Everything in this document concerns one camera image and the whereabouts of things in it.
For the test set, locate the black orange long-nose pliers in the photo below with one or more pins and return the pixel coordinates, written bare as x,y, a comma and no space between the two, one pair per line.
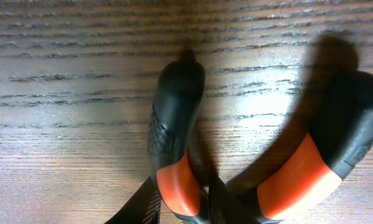
339,137

